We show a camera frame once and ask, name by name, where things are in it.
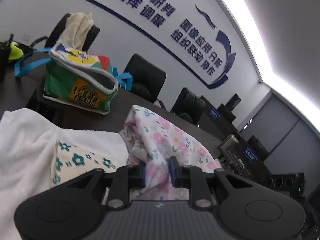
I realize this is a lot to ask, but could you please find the cream cloth on chair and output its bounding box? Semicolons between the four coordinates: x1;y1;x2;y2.
59;12;94;49

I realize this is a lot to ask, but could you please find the yellow-green black object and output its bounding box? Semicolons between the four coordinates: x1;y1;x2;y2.
1;33;33;63

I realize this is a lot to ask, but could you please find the cream teal floral folded cloth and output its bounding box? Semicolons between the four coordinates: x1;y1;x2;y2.
49;141;119;204

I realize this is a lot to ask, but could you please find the pink floral garment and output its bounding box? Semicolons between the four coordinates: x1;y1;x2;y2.
120;105;221;200

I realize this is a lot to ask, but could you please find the green zipper storage bag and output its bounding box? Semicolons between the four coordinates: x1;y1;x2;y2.
14;40;133;115

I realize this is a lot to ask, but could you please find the black office chair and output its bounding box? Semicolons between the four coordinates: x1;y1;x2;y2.
30;12;100;52
124;54;167;103
170;88;206;125

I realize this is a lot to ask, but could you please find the white fluffy blanket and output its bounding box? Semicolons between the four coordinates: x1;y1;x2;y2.
1;108;128;239

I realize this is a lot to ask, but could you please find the blue wall sign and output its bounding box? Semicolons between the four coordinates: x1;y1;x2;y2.
86;0;236;89

